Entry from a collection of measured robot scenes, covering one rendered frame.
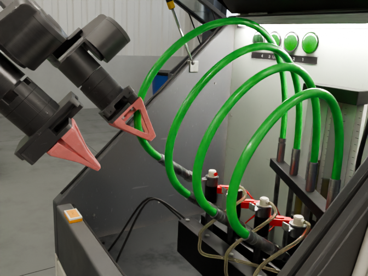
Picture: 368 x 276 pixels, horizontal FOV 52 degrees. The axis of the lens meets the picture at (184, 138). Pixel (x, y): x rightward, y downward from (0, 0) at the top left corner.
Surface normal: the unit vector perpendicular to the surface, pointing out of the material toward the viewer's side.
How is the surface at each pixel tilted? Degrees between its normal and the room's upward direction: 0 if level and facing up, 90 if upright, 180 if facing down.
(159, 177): 90
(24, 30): 75
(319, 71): 90
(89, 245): 0
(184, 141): 90
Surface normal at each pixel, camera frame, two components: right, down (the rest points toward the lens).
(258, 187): -0.85, 0.10
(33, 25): 0.04, 0.07
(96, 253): 0.04, -0.97
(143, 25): 0.52, 0.24
